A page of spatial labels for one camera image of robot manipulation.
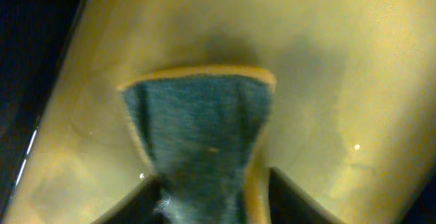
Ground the black tray with yellow water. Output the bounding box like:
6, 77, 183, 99
3, 0, 435, 223

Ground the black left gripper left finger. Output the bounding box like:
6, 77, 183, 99
92, 176, 164, 224

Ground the yellow green scrub sponge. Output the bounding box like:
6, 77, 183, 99
118, 65, 276, 223

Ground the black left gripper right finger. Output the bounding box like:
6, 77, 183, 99
268, 167, 344, 224

